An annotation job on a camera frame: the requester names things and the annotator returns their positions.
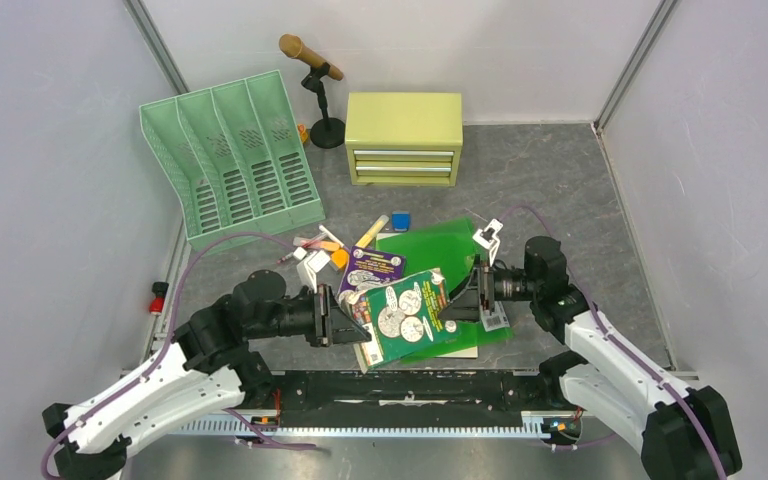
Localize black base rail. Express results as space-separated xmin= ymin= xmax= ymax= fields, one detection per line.
xmin=241 ymin=370 xmax=571 ymax=428

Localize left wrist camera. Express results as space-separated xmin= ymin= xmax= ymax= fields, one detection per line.
xmin=292 ymin=247 xmax=330 ymax=290

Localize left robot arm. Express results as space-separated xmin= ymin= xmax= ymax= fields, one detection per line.
xmin=42 ymin=270 xmax=371 ymax=479

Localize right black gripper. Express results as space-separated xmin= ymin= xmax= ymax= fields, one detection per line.
xmin=436 ymin=255 xmax=540 ymax=324

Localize red knob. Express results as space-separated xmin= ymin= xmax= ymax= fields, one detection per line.
xmin=148 ymin=281 xmax=169 ymax=316

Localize blue eraser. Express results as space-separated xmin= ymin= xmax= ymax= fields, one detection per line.
xmin=390 ymin=211 xmax=411 ymax=232

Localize brown microphone on stand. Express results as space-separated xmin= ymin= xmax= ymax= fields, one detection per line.
xmin=279 ymin=34 xmax=346 ymax=149

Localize white pen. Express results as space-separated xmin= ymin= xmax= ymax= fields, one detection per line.
xmin=318 ymin=224 xmax=345 ymax=249

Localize mint green file organizer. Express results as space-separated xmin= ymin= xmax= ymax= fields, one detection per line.
xmin=139 ymin=70 xmax=326 ymax=253

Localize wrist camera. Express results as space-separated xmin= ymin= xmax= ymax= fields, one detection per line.
xmin=472 ymin=219 xmax=503 ymax=252
xmin=292 ymin=247 xmax=330 ymax=290

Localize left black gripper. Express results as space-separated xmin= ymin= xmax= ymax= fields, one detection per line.
xmin=247 ymin=282 xmax=372 ymax=347

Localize orange pink highlighter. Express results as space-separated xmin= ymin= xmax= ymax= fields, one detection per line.
xmin=293 ymin=237 xmax=342 ymax=252

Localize yellow highlighter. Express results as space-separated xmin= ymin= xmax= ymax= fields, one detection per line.
xmin=355 ymin=215 xmax=389 ymax=248

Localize small orange object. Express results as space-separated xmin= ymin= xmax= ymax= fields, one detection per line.
xmin=297 ymin=124 xmax=309 ymax=145

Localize orange small box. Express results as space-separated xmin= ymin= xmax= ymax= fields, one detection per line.
xmin=330 ymin=248 xmax=349 ymax=271

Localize green plastic folder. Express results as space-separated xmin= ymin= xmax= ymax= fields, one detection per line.
xmin=375 ymin=217 xmax=514 ymax=364

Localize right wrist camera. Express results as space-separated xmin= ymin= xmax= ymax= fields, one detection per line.
xmin=472 ymin=219 xmax=503 ymax=252

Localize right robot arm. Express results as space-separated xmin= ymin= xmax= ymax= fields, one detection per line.
xmin=440 ymin=236 xmax=743 ymax=479

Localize purple cover book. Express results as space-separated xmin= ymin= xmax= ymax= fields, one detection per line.
xmin=337 ymin=246 xmax=406 ymax=303

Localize yellow-green drawer chest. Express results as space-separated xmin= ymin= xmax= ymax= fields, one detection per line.
xmin=345 ymin=92 xmax=464 ymax=187

